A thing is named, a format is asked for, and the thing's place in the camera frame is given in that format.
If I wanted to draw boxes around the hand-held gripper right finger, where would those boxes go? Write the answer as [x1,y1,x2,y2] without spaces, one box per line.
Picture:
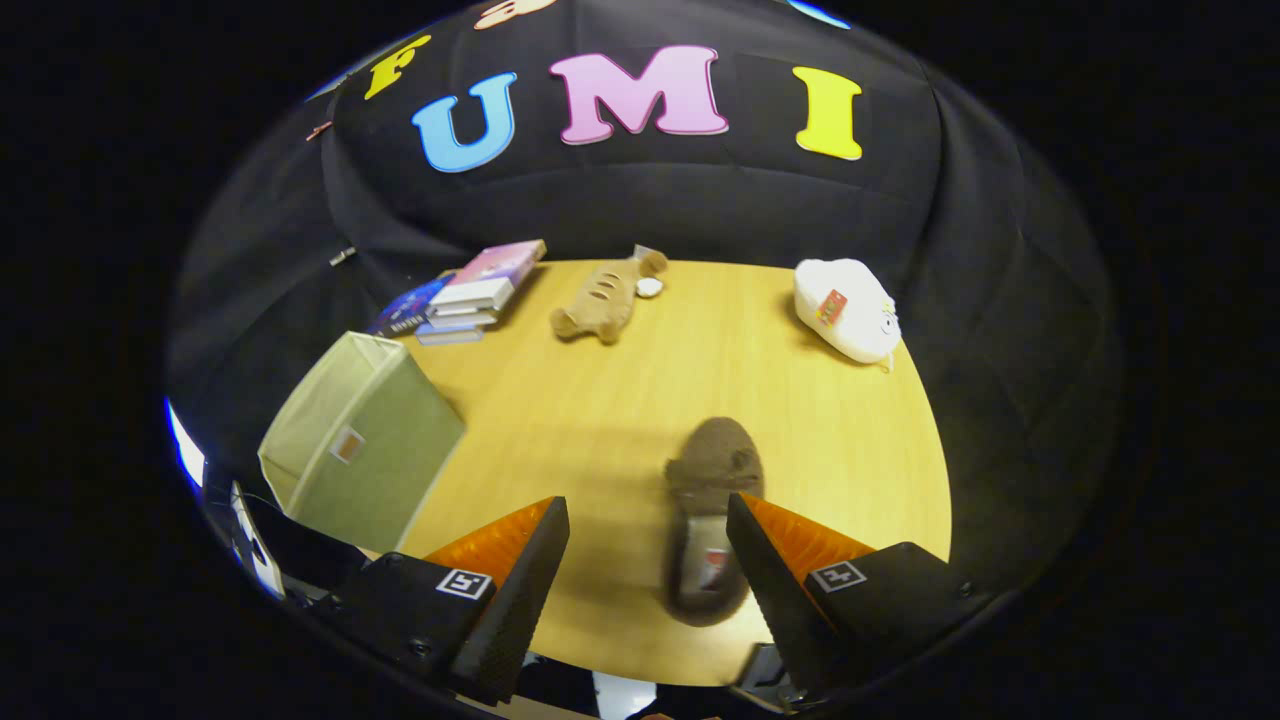
[725,491,1003,703]

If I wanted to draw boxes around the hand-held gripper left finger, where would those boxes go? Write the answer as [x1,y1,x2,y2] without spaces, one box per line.
[313,495,572,707]

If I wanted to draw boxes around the brown fuzzy shoe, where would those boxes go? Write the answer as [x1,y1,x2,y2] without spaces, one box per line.
[663,416,766,629]

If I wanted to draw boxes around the green fabric storage box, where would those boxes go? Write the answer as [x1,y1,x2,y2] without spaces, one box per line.
[257,331,468,556]

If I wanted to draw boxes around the white plush toy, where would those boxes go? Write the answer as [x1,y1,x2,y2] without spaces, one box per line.
[794,258,902,366]

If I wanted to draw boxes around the white thin book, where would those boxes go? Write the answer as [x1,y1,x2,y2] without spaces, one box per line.
[425,303,499,330]

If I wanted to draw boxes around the brown plush toy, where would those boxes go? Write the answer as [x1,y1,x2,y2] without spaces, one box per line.
[550,248,669,346]

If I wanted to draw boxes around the pink cover book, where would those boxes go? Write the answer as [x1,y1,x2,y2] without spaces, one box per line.
[430,239,548,311]

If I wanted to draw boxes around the lit computer screen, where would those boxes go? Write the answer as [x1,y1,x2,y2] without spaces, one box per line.
[165,398,207,491]

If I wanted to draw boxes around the black backdrop cloth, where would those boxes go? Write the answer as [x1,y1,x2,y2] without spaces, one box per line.
[165,0,1126,601]

